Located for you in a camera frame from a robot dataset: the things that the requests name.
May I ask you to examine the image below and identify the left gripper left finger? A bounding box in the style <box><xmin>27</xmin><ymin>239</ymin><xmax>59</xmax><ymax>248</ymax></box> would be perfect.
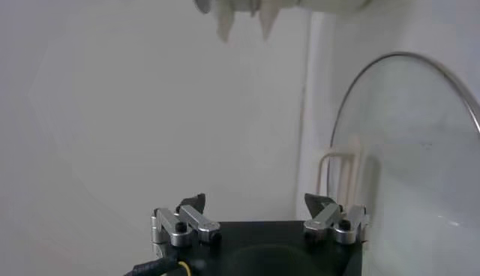
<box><xmin>150</xmin><ymin>193</ymin><xmax>222</xmax><ymax>248</ymax></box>

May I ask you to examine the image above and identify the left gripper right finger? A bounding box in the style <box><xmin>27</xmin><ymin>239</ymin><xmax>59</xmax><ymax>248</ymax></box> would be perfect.
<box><xmin>303</xmin><ymin>193</ymin><xmax>371</xmax><ymax>247</ymax></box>

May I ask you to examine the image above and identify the glass lid with white handle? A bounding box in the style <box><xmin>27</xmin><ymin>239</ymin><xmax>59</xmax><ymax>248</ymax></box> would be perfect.
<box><xmin>316</xmin><ymin>51</ymin><xmax>480</xmax><ymax>276</ymax></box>

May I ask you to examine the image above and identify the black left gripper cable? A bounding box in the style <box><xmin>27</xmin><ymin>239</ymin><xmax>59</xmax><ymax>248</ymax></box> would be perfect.
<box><xmin>123</xmin><ymin>256</ymin><xmax>192</xmax><ymax>276</ymax></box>

